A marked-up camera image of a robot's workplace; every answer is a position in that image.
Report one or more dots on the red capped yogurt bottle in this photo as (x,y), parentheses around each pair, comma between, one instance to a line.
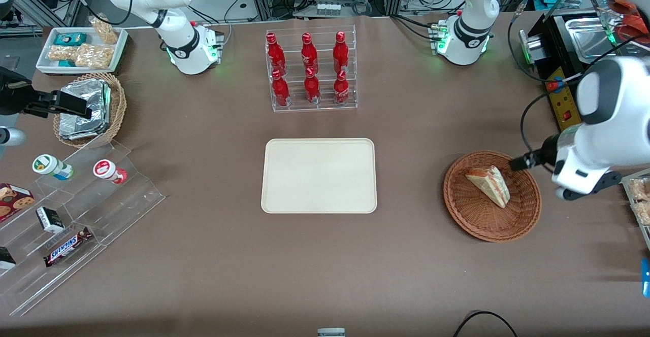
(106,169)

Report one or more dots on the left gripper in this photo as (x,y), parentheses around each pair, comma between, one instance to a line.
(546,153)

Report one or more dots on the small black white box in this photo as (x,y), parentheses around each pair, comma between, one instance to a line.
(50,220)

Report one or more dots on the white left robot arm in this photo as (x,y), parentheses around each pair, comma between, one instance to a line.
(472,27)

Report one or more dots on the clear bag of snacks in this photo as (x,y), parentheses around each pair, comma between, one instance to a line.
(95,56)
(105,31)
(61,53)

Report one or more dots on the beige plastic tray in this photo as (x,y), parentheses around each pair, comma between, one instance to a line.
(319,175)

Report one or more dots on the blue plastic object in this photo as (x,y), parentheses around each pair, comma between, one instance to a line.
(646,276)

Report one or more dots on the foil wrapped package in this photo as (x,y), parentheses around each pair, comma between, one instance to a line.
(81,130)
(91,96)

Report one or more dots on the green capped yogurt bottle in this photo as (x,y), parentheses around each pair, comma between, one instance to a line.
(48,166)

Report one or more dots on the red cookie box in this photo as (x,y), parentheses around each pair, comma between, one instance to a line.
(12,202)

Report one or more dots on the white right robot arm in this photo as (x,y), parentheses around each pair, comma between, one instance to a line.
(177,37)

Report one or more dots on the white rectangular snack tray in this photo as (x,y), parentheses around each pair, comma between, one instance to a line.
(45,65)

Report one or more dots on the steel warmer pan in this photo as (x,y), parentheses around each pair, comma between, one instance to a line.
(589,37)

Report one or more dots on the black food warmer cabinet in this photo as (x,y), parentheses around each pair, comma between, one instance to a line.
(556,42)

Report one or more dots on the clear acrylic stepped display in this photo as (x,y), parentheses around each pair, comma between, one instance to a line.
(122,205)

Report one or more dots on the white power strip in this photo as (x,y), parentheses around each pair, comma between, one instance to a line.
(328,8)

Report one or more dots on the triangular sandwich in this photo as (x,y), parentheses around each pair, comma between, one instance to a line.
(491,184)

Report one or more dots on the snickers chocolate bar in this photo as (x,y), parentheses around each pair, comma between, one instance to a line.
(67,247)

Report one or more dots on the round brown wicker basket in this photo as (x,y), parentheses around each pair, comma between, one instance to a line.
(477,215)

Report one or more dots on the light wicker basket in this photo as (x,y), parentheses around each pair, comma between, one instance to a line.
(118,106)

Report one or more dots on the red cola bottle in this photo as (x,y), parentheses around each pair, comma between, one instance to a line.
(280,91)
(340,52)
(274,53)
(309,53)
(312,88)
(341,89)

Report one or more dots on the teal snack box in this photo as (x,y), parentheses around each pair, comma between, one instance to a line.
(70,39)

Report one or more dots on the clear acrylic bottle rack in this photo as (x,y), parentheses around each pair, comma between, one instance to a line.
(325,104)

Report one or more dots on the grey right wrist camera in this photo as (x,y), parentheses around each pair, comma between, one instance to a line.
(11,136)

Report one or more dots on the clear tray of pastries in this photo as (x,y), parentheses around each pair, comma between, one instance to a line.
(641,195)

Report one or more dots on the grey metal object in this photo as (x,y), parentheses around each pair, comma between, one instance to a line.
(331,332)

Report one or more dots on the red food pieces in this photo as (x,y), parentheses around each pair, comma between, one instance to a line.
(632,22)

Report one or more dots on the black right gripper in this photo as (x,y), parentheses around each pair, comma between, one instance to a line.
(14,98)

